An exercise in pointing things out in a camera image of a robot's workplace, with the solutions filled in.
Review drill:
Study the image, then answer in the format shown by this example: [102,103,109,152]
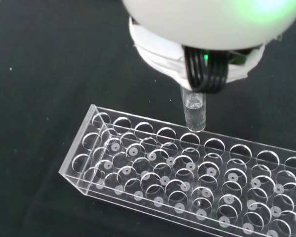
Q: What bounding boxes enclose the clear acrylic test tube rack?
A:
[58,104,296,237]

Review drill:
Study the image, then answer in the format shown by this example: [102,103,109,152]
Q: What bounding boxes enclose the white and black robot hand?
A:
[121,0,296,95]

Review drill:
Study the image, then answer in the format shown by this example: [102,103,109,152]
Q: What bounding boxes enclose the black bench cloth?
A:
[0,0,296,237]

